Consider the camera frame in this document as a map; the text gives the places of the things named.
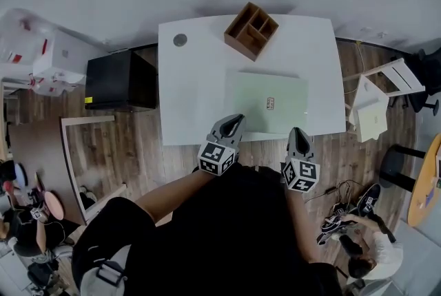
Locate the person's right forearm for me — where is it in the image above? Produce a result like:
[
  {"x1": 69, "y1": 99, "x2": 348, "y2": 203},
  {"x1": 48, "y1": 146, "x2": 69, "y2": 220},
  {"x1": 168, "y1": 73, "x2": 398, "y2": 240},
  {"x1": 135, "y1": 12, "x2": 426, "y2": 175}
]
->
[{"x1": 284, "y1": 184, "x2": 327, "y2": 265}]

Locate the white cardboard boxes red tape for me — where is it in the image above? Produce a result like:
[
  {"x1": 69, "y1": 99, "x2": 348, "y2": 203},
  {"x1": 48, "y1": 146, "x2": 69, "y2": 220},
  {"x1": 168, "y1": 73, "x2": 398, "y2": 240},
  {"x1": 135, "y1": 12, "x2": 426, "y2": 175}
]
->
[{"x1": 31, "y1": 29, "x2": 89, "y2": 96}]

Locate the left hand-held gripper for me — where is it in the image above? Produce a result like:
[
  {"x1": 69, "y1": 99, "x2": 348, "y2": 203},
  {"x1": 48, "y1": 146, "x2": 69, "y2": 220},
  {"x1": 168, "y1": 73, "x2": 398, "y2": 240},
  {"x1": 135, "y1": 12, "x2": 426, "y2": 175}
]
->
[{"x1": 196, "y1": 114, "x2": 247, "y2": 178}]

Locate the round wooden table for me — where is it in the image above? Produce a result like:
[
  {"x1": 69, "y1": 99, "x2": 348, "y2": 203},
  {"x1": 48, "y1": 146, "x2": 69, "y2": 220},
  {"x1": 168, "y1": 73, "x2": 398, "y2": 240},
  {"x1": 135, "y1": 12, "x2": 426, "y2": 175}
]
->
[{"x1": 378, "y1": 132, "x2": 441, "y2": 228}]

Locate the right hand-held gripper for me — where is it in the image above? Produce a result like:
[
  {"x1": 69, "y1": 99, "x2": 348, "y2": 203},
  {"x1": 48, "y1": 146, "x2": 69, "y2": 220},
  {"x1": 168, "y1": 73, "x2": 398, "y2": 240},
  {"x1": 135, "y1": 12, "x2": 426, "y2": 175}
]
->
[{"x1": 280, "y1": 127, "x2": 322, "y2": 193}]

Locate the pink round stool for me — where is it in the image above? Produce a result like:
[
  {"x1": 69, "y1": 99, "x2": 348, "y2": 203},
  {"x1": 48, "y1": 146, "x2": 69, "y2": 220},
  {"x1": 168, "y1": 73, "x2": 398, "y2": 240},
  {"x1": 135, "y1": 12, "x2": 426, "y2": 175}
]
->
[{"x1": 43, "y1": 190, "x2": 66, "y2": 221}]

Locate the person's left forearm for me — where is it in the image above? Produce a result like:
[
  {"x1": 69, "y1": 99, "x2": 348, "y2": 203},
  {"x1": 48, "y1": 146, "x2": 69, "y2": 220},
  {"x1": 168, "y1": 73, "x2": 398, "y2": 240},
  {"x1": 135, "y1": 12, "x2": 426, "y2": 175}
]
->
[{"x1": 135, "y1": 166, "x2": 215, "y2": 224}]

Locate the yellow cable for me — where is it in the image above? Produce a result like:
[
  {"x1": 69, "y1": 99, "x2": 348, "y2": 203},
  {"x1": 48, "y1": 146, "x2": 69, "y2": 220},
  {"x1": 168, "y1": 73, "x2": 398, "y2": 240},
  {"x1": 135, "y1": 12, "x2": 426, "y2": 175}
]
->
[{"x1": 344, "y1": 41, "x2": 367, "y2": 94}]

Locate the white rectangular table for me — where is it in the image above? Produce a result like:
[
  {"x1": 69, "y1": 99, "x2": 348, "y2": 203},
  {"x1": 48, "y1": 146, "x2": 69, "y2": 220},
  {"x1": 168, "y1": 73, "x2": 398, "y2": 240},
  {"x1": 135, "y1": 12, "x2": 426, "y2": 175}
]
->
[{"x1": 157, "y1": 13, "x2": 347, "y2": 147}]

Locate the black cabinet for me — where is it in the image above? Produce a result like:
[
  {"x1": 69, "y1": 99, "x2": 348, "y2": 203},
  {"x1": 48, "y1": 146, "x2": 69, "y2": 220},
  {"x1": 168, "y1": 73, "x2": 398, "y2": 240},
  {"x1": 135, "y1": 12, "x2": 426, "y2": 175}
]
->
[{"x1": 84, "y1": 50, "x2": 159, "y2": 112}]

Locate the brown wooden compartment box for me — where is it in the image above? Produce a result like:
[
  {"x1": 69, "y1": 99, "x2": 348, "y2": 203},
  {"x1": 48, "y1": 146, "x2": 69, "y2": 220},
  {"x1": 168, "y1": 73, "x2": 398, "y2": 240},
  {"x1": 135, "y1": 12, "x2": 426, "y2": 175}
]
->
[{"x1": 223, "y1": 1, "x2": 280, "y2": 63}]

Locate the black cable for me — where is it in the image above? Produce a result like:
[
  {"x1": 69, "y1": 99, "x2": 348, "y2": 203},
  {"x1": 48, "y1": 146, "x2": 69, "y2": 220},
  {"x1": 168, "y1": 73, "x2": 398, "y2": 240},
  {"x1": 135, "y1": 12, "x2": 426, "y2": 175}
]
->
[{"x1": 302, "y1": 178, "x2": 360, "y2": 209}]

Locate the black white sneaker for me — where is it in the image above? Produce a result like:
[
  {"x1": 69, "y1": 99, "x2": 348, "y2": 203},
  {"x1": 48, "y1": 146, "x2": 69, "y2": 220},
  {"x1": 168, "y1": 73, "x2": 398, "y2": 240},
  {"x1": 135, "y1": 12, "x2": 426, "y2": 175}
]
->
[
  {"x1": 356, "y1": 183, "x2": 382, "y2": 217},
  {"x1": 316, "y1": 213, "x2": 349, "y2": 246}
]

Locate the grey pouch with black strap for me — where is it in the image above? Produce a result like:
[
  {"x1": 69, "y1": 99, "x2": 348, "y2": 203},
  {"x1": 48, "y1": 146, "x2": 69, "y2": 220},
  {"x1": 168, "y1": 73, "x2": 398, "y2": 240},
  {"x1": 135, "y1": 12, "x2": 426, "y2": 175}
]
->
[{"x1": 78, "y1": 244, "x2": 132, "y2": 296}]

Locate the black office chair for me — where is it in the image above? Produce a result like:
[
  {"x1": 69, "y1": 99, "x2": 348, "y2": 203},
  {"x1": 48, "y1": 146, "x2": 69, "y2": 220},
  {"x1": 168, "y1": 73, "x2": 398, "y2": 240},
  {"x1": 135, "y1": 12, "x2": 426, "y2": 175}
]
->
[{"x1": 401, "y1": 46, "x2": 441, "y2": 114}]

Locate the person's dark clothing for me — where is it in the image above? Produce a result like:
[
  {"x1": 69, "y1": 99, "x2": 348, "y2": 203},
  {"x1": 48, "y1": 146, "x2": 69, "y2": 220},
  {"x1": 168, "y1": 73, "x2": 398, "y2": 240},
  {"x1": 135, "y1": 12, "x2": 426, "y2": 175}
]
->
[{"x1": 71, "y1": 163, "x2": 345, "y2": 296}]

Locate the white wooden chair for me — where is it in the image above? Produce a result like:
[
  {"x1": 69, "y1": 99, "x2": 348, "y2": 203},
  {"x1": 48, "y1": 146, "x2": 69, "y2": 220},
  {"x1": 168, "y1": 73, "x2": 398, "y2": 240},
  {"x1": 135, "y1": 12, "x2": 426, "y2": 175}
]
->
[{"x1": 343, "y1": 58, "x2": 427, "y2": 144}]

